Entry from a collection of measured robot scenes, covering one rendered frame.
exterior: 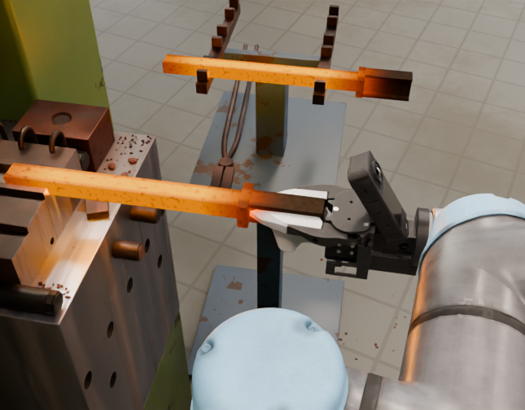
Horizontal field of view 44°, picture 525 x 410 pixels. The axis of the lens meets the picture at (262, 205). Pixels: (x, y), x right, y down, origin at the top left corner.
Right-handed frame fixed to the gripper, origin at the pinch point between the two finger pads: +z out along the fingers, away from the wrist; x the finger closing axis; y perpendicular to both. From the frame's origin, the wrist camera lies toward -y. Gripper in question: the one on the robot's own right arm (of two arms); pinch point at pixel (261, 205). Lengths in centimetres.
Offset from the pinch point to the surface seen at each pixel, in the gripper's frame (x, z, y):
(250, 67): 41.7, 10.2, 6.8
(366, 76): 41.0, -10.4, 5.9
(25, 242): -9.0, 27.7, 2.6
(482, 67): 212, -60, 102
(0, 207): -5.2, 32.5, 1.1
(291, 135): 59, 5, 34
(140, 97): 160, 84, 101
